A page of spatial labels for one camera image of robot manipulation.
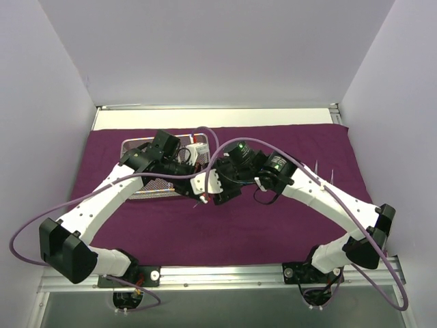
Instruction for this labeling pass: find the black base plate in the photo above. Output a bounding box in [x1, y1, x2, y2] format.
[281, 262, 344, 285]
[97, 265, 161, 288]

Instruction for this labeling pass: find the aluminium front rail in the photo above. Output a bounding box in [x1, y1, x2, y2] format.
[38, 258, 406, 293]

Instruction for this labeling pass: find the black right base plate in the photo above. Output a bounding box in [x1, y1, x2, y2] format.
[281, 262, 344, 285]

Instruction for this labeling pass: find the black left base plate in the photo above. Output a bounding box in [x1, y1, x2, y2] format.
[97, 265, 161, 288]

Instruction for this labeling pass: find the metal mesh instrument tray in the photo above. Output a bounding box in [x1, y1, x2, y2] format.
[119, 130, 210, 199]

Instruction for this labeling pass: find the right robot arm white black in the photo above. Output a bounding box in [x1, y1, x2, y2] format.
[210, 138, 395, 282]

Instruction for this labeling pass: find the purple cloth wrap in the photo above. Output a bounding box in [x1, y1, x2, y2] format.
[51, 124, 389, 267]

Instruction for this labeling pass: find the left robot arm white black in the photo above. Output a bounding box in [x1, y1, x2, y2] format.
[39, 130, 194, 286]

